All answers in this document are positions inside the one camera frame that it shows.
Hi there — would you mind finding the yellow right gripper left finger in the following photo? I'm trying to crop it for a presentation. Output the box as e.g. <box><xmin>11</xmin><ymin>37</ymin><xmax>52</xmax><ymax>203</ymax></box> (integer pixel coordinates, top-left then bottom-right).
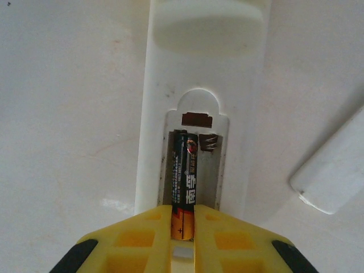
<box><xmin>49</xmin><ymin>204</ymin><xmax>173</xmax><ymax>273</ymax></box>

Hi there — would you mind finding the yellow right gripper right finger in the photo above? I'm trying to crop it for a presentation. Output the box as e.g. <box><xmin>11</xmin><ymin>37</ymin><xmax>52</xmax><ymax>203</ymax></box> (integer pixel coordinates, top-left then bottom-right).
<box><xmin>193</xmin><ymin>204</ymin><xmax>320</xmax><ymax>273</ymax></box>

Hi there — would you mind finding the black orange AAA battery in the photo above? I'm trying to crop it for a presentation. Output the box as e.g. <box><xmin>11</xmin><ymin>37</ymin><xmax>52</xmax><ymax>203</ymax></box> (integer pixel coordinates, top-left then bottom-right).
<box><xmin>169</xmin><ymin>129</ymin><xmax>199</xmax><ymax>242</ymax></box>

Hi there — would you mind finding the white battery cover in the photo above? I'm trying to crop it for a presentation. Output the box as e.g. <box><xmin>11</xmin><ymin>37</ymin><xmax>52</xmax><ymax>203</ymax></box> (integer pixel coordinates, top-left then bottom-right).
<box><xmin>289</xmin><ymin>107</ymin><xmax>364</xmax><ymax>216</ymax></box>

